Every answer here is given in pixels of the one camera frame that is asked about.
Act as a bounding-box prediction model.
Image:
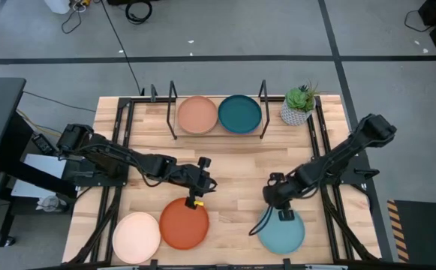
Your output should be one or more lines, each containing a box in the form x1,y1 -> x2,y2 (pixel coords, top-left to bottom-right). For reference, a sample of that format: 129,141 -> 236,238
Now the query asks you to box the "black desk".
0,76 -> 28,176

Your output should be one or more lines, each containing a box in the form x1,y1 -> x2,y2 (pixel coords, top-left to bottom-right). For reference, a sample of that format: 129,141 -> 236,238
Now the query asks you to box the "long black floor cable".
99,0 -> 144,95

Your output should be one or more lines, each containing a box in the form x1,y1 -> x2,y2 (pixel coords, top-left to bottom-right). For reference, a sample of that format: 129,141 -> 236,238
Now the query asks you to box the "white triangle-patterned plant pot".
279,97 -> 317,127

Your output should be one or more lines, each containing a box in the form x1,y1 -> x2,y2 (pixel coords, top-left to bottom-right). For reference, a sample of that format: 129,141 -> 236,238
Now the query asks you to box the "white board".
10,152 -> 77,200

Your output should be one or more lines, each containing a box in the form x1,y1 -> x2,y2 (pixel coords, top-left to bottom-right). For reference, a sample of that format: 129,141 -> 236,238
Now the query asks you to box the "dark teal plate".
217,94 -> 263,135

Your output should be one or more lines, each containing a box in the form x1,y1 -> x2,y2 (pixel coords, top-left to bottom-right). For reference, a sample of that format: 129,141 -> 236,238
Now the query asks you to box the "coiled black cable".
125,0 -> 154,26

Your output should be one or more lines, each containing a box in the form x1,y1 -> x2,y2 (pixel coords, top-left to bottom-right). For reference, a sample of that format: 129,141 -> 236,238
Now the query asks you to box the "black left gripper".
176,164 -> 218,210

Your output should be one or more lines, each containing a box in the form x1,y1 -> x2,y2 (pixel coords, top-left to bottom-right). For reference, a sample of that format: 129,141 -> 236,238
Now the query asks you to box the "slate blue plate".
223,127 -> 260,136

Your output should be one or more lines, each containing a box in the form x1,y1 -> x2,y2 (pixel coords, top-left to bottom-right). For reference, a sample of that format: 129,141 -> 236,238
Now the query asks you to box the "white container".
44,0 -> 71,15

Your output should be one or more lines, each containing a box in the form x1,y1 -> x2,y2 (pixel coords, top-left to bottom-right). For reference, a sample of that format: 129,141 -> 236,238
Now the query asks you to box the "green succulent plant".
284,79 -> 320,114

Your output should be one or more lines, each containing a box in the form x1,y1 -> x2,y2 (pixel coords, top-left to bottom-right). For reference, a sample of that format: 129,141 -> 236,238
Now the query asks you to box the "black mat with hazard stripes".
386,199 -> 436,264

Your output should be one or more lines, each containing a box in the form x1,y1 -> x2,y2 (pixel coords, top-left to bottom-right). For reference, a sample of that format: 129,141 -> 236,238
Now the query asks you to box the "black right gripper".
261,178 -> 305,222

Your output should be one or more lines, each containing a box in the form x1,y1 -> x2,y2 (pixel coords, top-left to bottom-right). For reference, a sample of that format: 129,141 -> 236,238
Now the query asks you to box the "light blue plate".
256,205 -> 306,256

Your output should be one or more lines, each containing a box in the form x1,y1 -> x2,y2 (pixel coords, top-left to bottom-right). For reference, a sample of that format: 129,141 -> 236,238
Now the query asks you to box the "terracotta plate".
176,95 -> 219,136

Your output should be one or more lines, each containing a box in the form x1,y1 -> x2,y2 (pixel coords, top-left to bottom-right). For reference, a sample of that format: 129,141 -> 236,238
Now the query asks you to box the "black metal table frame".
66,94 -> 383,270

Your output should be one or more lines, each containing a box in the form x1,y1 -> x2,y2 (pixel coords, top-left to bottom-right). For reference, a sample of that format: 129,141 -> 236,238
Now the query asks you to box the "clear plastic bag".
36,194 -> 68,214

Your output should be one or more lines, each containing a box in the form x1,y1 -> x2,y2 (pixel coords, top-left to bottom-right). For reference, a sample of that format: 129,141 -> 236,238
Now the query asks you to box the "pale pink plate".
112,211 -> 162,266

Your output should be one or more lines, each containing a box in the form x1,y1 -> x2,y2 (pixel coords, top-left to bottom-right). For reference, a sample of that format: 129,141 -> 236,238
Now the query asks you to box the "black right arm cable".
248,204 -> 275,238

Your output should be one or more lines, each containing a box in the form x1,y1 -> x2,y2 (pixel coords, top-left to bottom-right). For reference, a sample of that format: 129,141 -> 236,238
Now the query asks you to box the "wooden shelf with black frame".
166,79 -> 272,141

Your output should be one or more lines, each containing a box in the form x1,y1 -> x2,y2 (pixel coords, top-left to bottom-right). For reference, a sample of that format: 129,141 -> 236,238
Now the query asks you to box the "dark orange plate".
158,197 -> 211,251

